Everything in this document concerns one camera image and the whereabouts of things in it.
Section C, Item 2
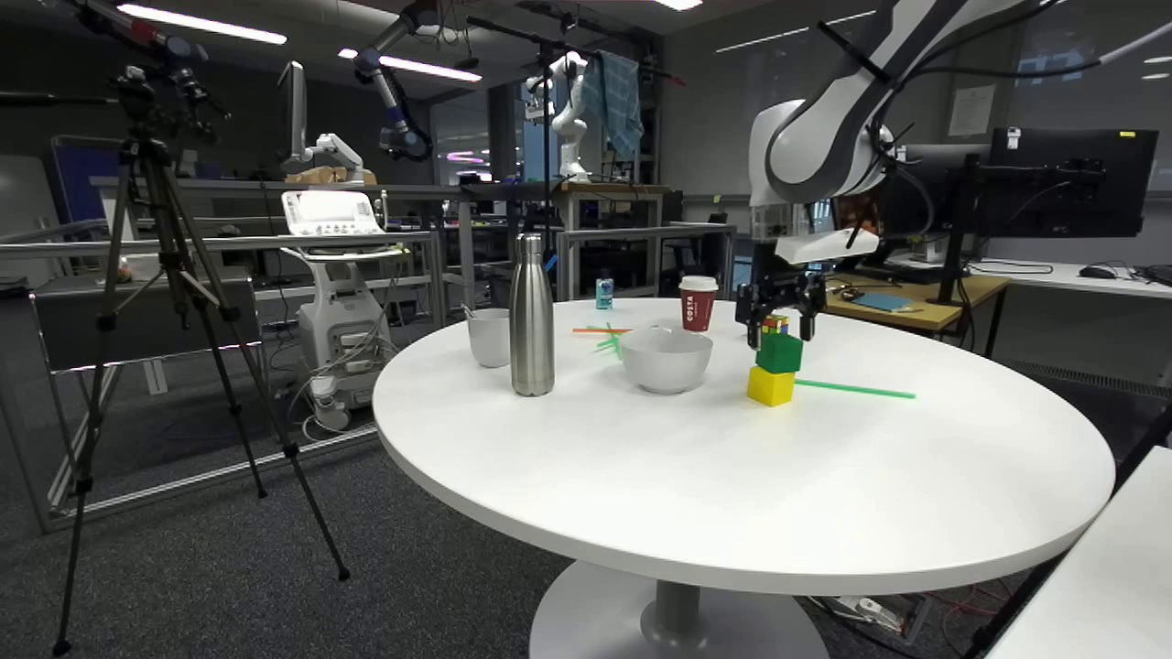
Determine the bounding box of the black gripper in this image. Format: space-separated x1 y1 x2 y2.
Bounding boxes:
731 250 830 355

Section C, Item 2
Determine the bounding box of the green block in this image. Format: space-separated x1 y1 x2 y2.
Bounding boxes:
756 329 806 378

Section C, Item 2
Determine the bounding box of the yellow block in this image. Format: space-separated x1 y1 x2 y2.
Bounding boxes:
742 361 798 408

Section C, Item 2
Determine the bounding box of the red paper cup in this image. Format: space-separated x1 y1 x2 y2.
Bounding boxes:
678 272 721 337

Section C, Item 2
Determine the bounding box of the dark green straw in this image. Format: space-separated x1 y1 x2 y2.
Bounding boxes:
792 372 919 402

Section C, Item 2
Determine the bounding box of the blue pad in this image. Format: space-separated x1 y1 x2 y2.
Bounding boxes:
853 287 917 316

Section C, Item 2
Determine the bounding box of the white bowl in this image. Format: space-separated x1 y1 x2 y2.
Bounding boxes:
619 323 719 394

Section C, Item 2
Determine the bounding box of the wooden desk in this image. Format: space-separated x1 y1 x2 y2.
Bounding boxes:
817 272 1011 359

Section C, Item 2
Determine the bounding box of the stainless steel bottle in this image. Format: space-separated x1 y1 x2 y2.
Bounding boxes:
507 229 555 397

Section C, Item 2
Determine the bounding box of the hanging blue cloth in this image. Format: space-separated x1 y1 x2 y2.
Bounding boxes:
595 46 648 163

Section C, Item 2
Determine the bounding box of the white mug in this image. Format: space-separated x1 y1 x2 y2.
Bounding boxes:
464 305 514 372

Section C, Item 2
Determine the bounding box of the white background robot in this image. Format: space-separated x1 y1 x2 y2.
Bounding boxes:
547 46 596 186

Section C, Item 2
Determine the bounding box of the white office desk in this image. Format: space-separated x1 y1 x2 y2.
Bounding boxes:
969 256 1172 306

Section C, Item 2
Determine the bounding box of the wide black monitor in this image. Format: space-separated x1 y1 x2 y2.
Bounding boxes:
895 123 1161 240

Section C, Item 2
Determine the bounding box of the white side table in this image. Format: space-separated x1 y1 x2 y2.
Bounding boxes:
985 442 1172 659

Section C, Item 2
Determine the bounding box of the white medical cart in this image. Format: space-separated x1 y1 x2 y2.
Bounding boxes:
276 126 414 438

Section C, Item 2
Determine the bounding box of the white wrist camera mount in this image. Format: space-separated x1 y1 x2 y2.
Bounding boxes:
774 226 883 267

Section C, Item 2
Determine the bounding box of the grey metal frame table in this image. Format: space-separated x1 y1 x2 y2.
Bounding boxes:
454 180 737 305
0 222 449 525

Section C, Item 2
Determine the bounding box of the white table pedestal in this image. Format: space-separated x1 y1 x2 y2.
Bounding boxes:
525 560 836 659

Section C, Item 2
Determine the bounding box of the black camera tripod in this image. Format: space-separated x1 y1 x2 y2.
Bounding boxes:
48 130 358 659

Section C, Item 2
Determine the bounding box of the black camera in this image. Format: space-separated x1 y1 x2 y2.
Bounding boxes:
107 59 232 141

